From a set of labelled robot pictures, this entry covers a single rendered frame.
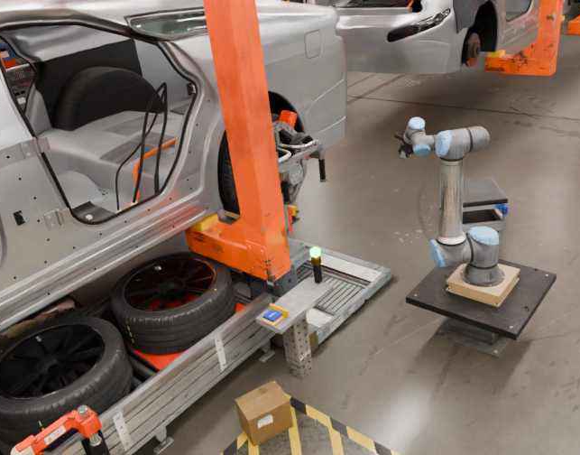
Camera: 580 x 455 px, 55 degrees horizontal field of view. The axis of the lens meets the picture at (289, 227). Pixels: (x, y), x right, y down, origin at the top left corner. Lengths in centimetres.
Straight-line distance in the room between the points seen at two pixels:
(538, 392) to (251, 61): 209
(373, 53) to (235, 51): 322
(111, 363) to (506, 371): 196
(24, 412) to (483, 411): 206
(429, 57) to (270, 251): 317
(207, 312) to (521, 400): 161
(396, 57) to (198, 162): 288
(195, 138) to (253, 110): 60
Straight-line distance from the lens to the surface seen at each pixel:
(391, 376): 309
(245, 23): 250
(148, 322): 290
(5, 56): 633
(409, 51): 546
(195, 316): 289
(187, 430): 299
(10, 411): 271
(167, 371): 274
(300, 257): 381
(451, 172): 276
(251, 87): 253
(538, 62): 633
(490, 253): 304
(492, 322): 298
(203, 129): 309
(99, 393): 269
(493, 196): 410
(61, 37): 459
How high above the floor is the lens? 214
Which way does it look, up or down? 28 degrees down
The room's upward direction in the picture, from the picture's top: 7 degrees counter-clockwise
